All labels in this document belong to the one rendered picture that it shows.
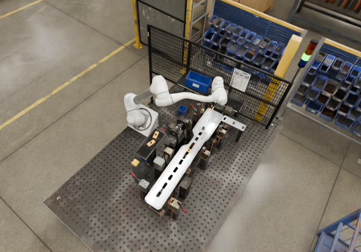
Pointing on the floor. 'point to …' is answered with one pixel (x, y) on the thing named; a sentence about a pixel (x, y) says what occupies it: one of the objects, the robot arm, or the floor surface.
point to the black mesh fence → (201, 69)
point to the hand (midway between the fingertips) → (211, 105)
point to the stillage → (327, 235)
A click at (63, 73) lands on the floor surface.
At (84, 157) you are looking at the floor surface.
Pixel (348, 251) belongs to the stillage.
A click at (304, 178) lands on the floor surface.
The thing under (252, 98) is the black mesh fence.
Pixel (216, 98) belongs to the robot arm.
